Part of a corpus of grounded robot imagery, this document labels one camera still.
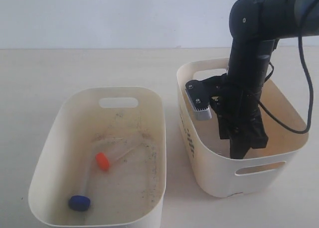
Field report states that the cream plastic bin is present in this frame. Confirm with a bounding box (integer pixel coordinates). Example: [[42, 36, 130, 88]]
[[28, 87, 166, 228], [176, 58, 310, 198]]

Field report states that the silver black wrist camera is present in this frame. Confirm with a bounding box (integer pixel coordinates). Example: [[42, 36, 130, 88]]
[[185, 80, 212, 121]]

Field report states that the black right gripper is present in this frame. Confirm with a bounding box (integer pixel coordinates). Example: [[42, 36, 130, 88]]
[[202, 74, 268, 159]]

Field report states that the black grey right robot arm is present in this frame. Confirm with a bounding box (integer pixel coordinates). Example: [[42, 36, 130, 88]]
[[203, 0, 319, 159]]

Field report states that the blue-capped clear tube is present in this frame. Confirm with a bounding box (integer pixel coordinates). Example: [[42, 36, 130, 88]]
[[68, 165, 91, 212]]

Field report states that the orange-capped tube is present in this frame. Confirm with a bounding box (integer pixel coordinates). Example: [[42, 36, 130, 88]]
[[95, 135, 140, 172]]

